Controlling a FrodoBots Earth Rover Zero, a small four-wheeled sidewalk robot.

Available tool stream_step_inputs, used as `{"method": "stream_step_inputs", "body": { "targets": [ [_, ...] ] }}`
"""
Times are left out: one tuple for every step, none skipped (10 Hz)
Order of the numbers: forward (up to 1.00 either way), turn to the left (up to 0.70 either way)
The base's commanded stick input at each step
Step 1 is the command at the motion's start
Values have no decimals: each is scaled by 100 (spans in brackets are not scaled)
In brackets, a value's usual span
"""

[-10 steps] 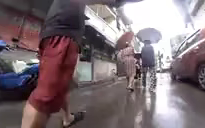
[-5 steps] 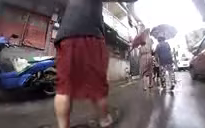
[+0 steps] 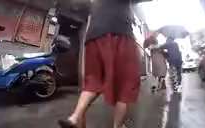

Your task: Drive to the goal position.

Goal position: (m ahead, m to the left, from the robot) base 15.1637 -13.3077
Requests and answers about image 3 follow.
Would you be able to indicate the person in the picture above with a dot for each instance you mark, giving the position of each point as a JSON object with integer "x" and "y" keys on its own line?
{"x": 175, "y": 55}
{"x": 158, "y": 61}
{"x": 111, "y": 63}

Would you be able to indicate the blue scooter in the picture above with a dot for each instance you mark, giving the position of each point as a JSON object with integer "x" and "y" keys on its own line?
{"x": 21, "y": 71}

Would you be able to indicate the building with red shutters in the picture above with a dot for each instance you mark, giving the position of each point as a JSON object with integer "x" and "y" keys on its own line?
{"x": 26, "y": 23}

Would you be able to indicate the white car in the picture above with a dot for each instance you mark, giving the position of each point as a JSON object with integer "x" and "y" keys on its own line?
{"x": 190, "y": 61}

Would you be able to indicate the wet grey asphalt road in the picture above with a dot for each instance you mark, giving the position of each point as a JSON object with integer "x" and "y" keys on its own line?
{"x": 190, "y": 106}

